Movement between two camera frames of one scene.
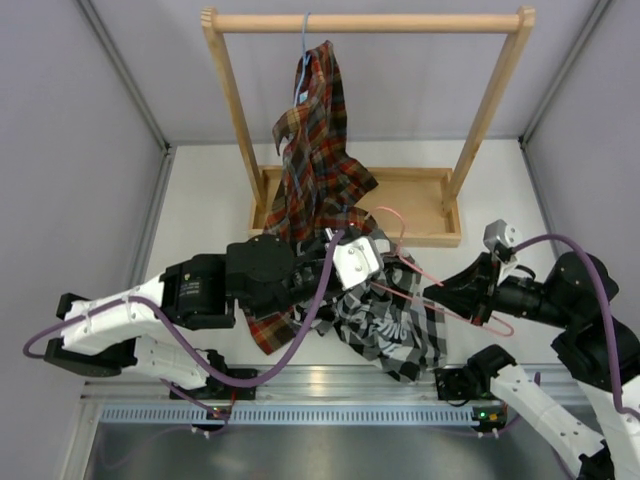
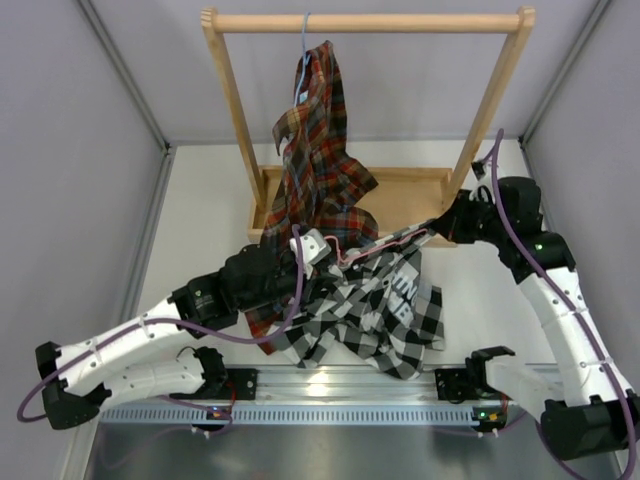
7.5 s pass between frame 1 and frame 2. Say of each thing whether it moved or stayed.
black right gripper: moved
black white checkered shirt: moved
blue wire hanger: stayed
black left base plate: stayed
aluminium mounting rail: stayed
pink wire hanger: moved
